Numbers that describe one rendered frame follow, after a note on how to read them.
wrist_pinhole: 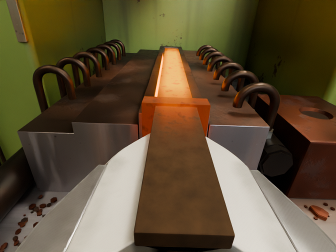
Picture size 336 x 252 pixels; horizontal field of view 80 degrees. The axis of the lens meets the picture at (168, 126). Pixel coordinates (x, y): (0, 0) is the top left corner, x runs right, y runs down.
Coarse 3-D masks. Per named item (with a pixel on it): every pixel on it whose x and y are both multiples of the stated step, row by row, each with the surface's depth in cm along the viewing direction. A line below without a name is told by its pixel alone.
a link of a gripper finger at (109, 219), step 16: (144, 144) 10; (112, 160) 9; (128, 160) 9; (144, 160) 9; (112, 176) 8; (128, 176) 8; (96, 192) 8; (112, 192) 8; (128, 192) 8; (96, 208) 7; (112, 208) 7; (128, 208) 7; (80, 224) 6; (96, 224) 6; (112, 224) 6; (128, 224) 6; (80, 240) 6; (96, 240) 6; (112, 240) 6; (128, 240) 6
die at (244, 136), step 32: (128, 64) 35; (192, 64) 36; (64, 96) 23; (96, 96) 21; (128, 96) 21; (192, 96) 19; (224, 96) 22; (32, 128) 16; (64, 128) 17; (96, 128) 16; (128, 128) 16; (224, 128) 16; (256, 128) 16; (32, 160) 17; (64, 160) 17; (96, 160) 17; (256, 160) 17
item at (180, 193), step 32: (160, 96) 16; (160, 128) 11; (192, 128) 11; (160, 160) 8; (192, 160) 8; (160, 192) 7; (192, 192) 7; (160, 224) 6; (192, 224) 6; (224, 224) 6
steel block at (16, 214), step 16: (272, 176) 22; (32, 192) 19; (48, 192) 19; (64, 192) 19; (16, 208) 17; (48, 208) 17; (304, 208) 18; (0, 224) 16; (16, 224) 16; (32, 224) 16; (320, 224) 17; (0, 240) 15
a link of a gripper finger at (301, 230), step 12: (264, 180) 8; (264, 192) 8; (276, 192) 8; (276, 204) 7; (288, 204) 7; (276, 216) 7; (288, 216) 7; (300, 216) 7; (288, 228) 6; (300, 228) 7; (312, 228) 7; (300, 240) 6; (312, 240) 6; (324, 240) 6
